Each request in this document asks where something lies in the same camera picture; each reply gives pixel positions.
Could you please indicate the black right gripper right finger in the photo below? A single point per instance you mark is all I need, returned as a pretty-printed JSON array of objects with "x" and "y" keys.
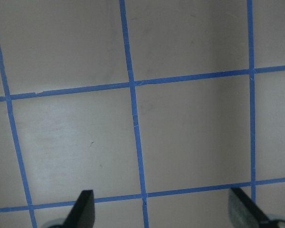
[{"x": 243, "y": 212}]

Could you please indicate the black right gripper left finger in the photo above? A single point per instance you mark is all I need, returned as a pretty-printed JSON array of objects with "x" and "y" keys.
[{"x": 82, "y": 214}]

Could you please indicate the brown paper table mat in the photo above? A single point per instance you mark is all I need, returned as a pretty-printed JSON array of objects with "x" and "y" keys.
[{"x": 159, "y": 106}]

